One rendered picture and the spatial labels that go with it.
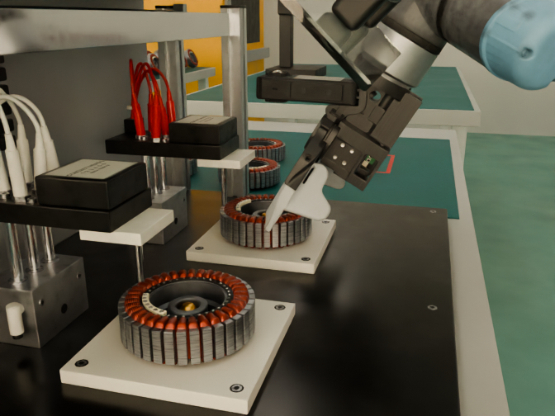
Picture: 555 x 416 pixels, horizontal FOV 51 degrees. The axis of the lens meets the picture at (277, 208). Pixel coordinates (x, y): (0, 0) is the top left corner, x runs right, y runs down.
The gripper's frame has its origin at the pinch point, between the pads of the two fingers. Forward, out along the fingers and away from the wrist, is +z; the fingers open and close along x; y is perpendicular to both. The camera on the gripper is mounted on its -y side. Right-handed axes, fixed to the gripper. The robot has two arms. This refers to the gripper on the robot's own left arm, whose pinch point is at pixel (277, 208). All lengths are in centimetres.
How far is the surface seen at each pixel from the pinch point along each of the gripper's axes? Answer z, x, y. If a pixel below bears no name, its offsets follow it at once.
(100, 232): -1.8, -27.3, -9.2
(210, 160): -1.7, -3.1, -9.4
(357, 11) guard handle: -25.5, -32.2, -0.2
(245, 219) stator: 1.2, -5.0, -2.1
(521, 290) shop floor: 41, 162, 92
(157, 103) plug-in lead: -4.0, -3.0, -18.0
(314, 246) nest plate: 0.5, -2.5, 6.2
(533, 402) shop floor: 44, 88, 86
